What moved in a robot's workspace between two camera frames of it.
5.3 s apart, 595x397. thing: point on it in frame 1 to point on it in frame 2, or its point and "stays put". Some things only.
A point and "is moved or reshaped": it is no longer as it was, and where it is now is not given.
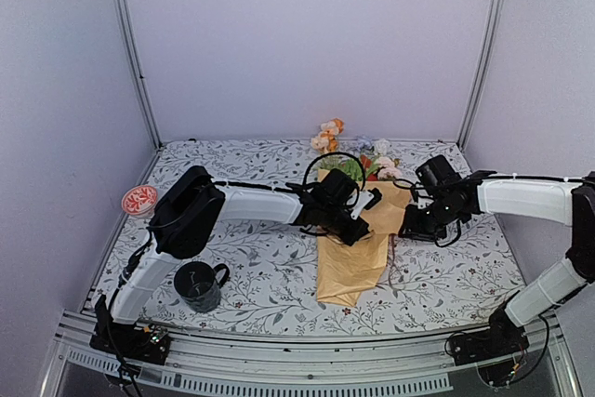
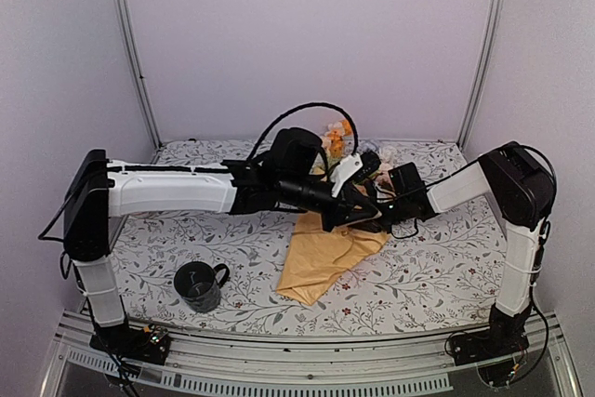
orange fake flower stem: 333,137 is moved or reshaped
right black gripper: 414,231 to 388,228
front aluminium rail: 411,363 stays put
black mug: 197,284 stays put
